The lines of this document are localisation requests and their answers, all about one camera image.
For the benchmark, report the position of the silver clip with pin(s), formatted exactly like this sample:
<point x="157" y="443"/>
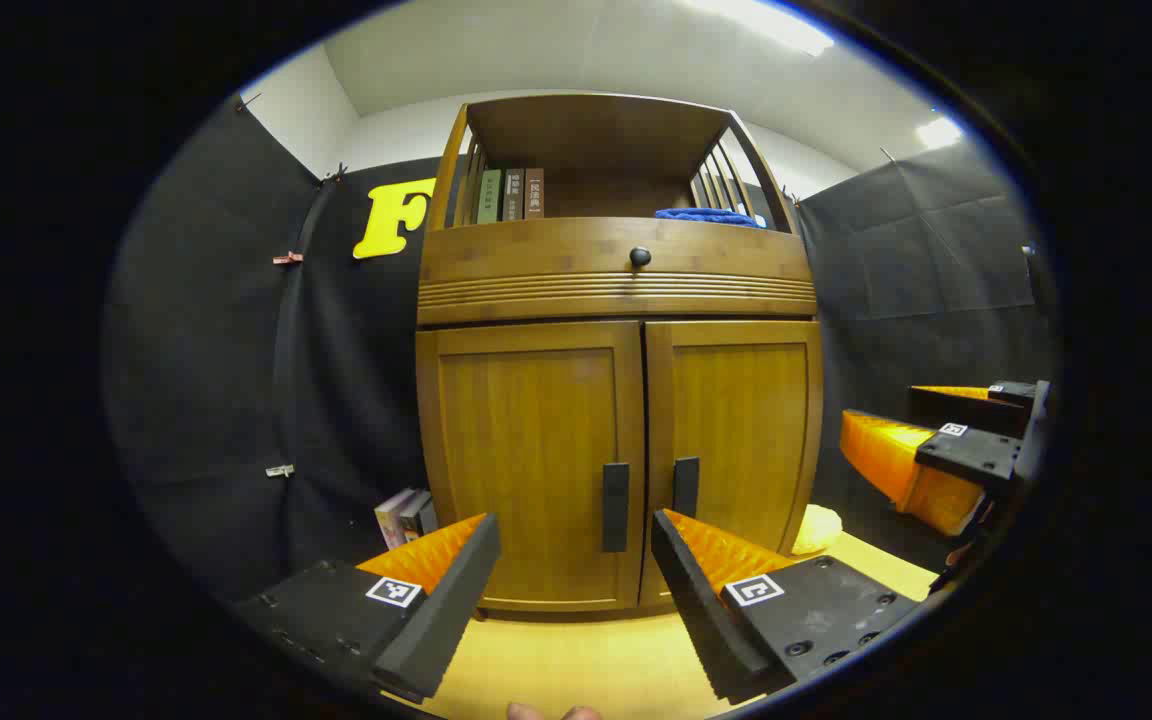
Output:
<point x="280" y="470"/>

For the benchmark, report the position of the dark book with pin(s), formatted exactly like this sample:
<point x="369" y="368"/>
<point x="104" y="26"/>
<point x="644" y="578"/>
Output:
<point x="429" y="515"/>

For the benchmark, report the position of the small ceiling light panel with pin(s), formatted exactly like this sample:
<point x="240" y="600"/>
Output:
<point x="939" y="133"/>

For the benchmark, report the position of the grey book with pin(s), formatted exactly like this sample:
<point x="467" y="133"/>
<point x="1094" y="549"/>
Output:
<point x="414" y="512"/>

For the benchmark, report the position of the grey-brown book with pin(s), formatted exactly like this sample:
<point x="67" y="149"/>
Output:
<point x="513" y="195"/>

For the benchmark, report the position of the wooden drawer with black knob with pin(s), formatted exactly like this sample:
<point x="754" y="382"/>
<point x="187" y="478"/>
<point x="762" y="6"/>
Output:
<point x="536" y="255"/>

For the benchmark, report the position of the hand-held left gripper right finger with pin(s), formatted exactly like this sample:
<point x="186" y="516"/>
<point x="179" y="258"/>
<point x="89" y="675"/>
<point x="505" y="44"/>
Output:
<point x="701" y="620"/>

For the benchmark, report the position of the green book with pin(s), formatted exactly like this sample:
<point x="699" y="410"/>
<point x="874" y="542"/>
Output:
<point x="489" y="197"/>

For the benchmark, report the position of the black clip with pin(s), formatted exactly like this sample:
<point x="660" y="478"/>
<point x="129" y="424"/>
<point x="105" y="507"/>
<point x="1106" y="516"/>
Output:
<point x="336" y="175"/>
<point x="248" y="101"/>
<point x="887" y="156"/>
<point x="792" y="196"/>

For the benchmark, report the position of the black backdrop cloth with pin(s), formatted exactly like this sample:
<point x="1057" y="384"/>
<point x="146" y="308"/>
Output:
<point x="216" y="350"/>

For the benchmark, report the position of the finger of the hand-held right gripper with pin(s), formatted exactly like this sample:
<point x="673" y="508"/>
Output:
<point x="966" y="410"/>
<point x="971" y="455"/>

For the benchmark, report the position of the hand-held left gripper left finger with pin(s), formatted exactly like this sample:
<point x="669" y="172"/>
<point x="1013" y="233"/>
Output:
<point x="441" y="620"/>

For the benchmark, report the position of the blue towel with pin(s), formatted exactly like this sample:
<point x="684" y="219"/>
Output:
<point x="706" y="216"/>

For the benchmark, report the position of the wooden double-door shoe cabinet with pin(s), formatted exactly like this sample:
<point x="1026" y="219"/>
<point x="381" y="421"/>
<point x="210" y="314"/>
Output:
<point x="596" y="135"/>

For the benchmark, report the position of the red clip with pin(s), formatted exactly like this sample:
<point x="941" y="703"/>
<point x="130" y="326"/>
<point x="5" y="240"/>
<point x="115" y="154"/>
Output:
<point x="288" y="258"/>

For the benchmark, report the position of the pale yellow round object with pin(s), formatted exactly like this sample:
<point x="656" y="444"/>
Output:
<point x="818" y="530"/>

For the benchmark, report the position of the brown book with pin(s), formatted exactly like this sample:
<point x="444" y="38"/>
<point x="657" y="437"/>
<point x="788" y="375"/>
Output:
<point x="534" y="193"/>

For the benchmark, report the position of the wooden shoe cabinet door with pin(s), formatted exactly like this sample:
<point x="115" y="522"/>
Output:
<point x="526" y="450"/>
<point x="746" y="430"/>

